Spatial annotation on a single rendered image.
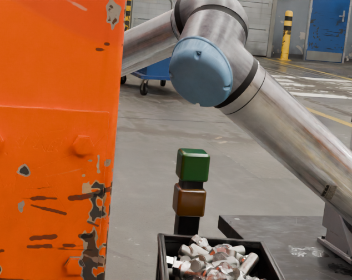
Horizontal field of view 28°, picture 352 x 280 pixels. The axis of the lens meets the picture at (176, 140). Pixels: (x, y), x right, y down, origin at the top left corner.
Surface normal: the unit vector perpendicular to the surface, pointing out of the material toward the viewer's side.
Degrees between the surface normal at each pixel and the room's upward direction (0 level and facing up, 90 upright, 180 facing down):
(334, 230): 90
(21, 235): 90
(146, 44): 105
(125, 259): 0
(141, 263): 0
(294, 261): 0
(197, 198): 90
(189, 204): 90
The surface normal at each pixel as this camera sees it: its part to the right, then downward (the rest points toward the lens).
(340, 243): -0.95, -0.04
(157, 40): -0.51, 0.37
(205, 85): -0.36, 0.65
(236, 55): 0.61, -0.20
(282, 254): 0.09, -0.98
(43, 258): 0.19, 0.20
